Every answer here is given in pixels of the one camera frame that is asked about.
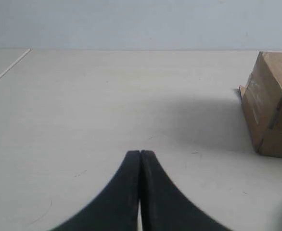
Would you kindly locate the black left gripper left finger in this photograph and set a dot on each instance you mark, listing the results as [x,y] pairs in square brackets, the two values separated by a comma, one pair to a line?
[115,208]

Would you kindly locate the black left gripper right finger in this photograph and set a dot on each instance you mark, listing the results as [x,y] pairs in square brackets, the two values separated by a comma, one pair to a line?
[163,206]

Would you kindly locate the brown cardboard slotted box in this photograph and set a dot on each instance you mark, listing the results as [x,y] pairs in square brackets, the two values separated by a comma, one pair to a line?
[262,104]

